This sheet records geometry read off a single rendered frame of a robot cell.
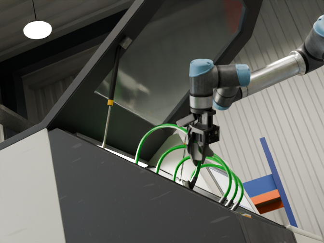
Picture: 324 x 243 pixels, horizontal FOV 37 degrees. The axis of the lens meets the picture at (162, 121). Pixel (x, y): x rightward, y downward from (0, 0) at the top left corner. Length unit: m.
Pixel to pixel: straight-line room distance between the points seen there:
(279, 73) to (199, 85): 0.35
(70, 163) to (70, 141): 0.08
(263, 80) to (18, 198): 0.96
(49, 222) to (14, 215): 0.17
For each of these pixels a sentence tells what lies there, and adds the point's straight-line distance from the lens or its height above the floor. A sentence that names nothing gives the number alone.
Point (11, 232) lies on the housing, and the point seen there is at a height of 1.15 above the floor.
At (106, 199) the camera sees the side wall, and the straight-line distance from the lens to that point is 1.56.
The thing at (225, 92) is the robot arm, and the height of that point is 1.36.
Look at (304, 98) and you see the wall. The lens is 8.81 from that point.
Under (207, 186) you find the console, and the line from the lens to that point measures 2.17.
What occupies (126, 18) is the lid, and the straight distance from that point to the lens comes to 1.72.
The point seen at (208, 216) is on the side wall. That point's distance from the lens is 1.39.
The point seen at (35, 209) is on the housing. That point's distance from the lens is 1.74.
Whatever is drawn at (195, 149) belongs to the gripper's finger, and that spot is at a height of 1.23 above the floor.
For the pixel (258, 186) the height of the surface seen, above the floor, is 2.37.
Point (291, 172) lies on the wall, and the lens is 8.44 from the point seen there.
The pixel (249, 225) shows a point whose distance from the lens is 1.44.
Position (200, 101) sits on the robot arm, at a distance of 1.54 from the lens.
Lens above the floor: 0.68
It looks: 24 degrees up
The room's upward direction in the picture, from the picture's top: 15 degrees counter-clockwise
